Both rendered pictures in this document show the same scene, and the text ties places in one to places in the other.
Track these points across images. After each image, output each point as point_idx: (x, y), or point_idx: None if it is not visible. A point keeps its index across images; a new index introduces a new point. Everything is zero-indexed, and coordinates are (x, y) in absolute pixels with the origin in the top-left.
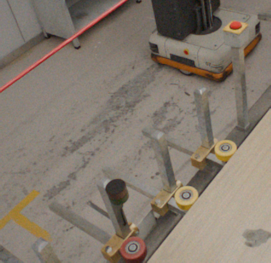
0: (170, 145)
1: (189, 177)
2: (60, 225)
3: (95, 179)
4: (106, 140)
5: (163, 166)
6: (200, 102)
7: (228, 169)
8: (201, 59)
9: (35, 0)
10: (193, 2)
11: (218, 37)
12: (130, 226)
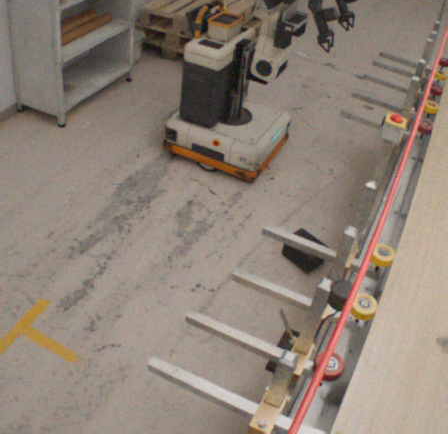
0: (302, 248)
1: (238, 291)
2: (87, 344)
3: (119, 289)
4: (123, 241)
5: (339, 270)
6: (369, 198)
7: (396, 276)
8: (235, 153)
9: (20, 64)
10: (229, 87)
11: (252, 131)
12: None
